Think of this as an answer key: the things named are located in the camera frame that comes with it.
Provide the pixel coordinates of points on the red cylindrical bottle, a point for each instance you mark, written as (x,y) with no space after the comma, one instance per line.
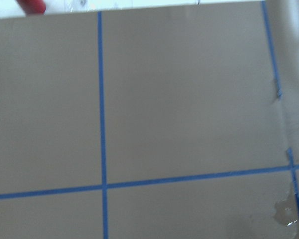
(31,7)

